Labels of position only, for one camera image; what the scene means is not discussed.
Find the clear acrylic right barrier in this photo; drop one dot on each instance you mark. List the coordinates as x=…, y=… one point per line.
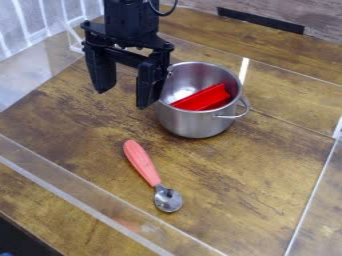
x=318, y=233

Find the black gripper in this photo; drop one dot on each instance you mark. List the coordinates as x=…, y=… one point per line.
x=125, y=39

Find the red handled ice cream scoop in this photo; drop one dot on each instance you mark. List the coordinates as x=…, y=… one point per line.
x=167, y=199

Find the clear acrylic bracket left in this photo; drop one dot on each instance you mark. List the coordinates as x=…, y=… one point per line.
x=73, y=40

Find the clear acrylic barrier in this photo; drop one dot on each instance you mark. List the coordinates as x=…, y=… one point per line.
x=318, y=233
x=145, y=229

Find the red block in pot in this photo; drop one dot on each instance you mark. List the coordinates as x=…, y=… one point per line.
x=206, y=99

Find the clear acrylic front barrier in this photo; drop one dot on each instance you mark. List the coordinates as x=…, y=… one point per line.
x=145, y=229

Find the black strip on wall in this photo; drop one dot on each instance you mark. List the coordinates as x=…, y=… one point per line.
x=259, y=20

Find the silver metal pot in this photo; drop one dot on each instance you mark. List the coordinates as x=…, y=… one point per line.
x=188, y=78

